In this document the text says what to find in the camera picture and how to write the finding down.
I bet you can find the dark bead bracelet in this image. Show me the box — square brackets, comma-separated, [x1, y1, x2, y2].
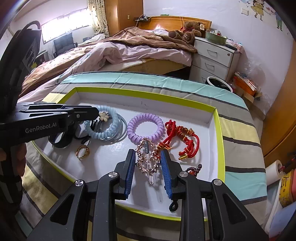
[184, 163, 203, 178]

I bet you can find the rose gold rhinestone hair clip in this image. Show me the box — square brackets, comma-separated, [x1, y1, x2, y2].
[135, 138, 160, 185]

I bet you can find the purple spiral hair tie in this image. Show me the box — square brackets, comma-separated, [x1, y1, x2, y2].
[126, 112, 166, 145]

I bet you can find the red braided cord bracelet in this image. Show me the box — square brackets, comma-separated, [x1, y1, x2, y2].
[159, 119, 201, 161]

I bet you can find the light blue spiral hair tie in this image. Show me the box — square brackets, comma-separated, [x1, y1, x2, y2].
[83, 104, 120, 141]

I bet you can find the gold ring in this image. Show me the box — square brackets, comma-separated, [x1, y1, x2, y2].
[75, 144, 90, 161]

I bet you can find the grey cord flower bracelet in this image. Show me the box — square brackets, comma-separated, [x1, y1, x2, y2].
[92, 111, 129, 142]

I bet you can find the black smart band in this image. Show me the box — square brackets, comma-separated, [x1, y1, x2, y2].
[48, 122, 91, 149]

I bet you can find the left hand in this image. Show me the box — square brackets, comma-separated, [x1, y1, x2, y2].
[0, 143, 28, 178]

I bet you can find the green-edged white tray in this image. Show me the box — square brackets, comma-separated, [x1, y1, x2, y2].
[33, 87, 225, 221]

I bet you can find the brown blanket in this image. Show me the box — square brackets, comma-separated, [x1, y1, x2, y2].
[19, 26, 198, 98]

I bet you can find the striped table cloth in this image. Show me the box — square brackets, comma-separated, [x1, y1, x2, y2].
[14, 71, 269, 241]

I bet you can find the black office chair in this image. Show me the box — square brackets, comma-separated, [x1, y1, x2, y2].
[53, 33, 78, 58]

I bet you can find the white trash bin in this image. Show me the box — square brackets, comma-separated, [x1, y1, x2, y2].
[205, 76, 233, 92]

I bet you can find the paper towel roll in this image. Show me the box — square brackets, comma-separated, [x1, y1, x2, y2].
[265, 160, 284, 186]

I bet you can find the cardboard box with books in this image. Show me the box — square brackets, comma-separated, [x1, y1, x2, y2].
[233, 72, 262, 103]

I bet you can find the wooden wardrobe right side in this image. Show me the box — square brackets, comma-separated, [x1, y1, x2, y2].
[260, 43, 295, 167]

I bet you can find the white drawer nightstand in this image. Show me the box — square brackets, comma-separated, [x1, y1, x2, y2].
[189, 37, 241, 83]

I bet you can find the floral curtain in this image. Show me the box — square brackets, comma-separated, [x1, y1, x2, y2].
[87, 0, 109, 37]

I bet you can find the brown teddy bear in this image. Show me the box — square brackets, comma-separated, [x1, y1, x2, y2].
[168, 21, 206, 45]

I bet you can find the green bowl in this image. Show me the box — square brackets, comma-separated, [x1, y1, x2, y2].
[205, 32, 227, 45]

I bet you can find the wooden headboard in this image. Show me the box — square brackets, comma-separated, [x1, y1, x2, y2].
[137, 16, 212, 31]

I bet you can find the tall wooden wardrobe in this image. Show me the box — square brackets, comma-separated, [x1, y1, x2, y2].
[104, 0, 144, 36]

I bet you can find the cartoon couple wall sticker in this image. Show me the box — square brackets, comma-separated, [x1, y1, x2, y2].
[238, 0, 284, 31]

